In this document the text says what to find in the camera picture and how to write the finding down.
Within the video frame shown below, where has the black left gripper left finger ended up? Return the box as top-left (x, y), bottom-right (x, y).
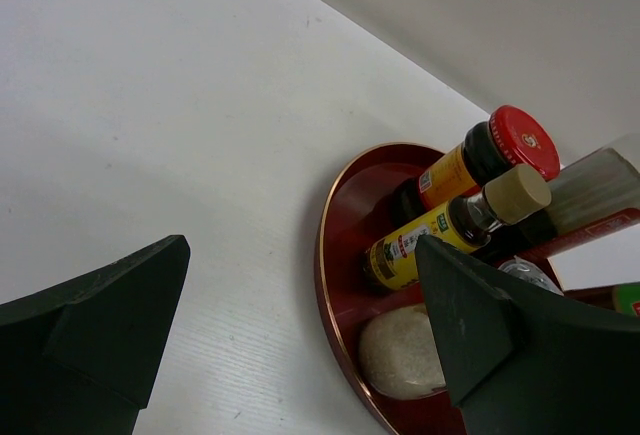
top-left (1, 235), bottom-right (190, 434)

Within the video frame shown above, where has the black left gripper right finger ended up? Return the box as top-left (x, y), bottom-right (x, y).
top-left (415, 235), bottom-right (639, 434)

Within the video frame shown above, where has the grey cap salt shaker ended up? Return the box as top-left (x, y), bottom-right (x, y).
top-left (357, 283), bottom-right (446, 401)

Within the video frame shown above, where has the red chili sauce bottle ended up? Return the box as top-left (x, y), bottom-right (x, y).
top-left (612, 283), bottom-right (640, 317)

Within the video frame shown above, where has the small yellow label oil bottle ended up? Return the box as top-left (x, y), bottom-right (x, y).
top-left (363, 164), bottom-right (552, 292)

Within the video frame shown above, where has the tall dark sauce bottle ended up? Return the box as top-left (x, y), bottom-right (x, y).
top-left (476, 133), bottom-right (639, 264)

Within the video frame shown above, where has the red lid sauce jar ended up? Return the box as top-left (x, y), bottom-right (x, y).
top-left (390, 105), bottom-right (560, 228)

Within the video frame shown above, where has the round red lacquer tray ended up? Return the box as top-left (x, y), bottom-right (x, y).
top-left (315, 143), bottom-right (470, 434)

